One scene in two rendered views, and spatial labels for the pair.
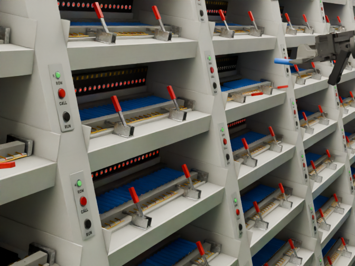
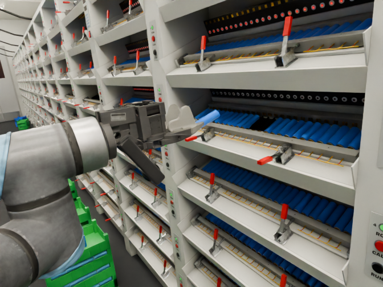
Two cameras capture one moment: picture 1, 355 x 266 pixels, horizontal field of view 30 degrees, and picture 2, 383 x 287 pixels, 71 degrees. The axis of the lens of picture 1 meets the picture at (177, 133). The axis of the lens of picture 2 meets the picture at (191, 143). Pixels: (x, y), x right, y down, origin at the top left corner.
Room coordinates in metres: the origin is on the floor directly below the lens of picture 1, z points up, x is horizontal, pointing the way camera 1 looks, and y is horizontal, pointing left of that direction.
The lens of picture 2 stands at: (2.38, -0.90, 1.17)
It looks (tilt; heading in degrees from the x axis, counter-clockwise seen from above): 16 degrees down; 119
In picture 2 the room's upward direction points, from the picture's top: 5 degrees counter-clockwise
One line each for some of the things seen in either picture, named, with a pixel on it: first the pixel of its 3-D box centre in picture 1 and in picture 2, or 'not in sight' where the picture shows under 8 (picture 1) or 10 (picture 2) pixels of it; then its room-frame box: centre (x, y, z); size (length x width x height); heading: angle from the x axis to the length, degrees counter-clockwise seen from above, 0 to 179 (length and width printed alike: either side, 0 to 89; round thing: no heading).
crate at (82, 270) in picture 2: not in sight; (76, 258); (1.26, -0.21, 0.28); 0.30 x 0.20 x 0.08; 66
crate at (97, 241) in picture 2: not in sight; (72, 245); (1.26, -0.21, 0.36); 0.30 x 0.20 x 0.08; 66
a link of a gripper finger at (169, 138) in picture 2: not in sight; (168, 136); (2.09, -0.49, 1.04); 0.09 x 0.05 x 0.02; 59
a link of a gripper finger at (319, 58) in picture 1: (316, 58); not in sight; (2.05, -0.47, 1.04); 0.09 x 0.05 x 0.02; 67
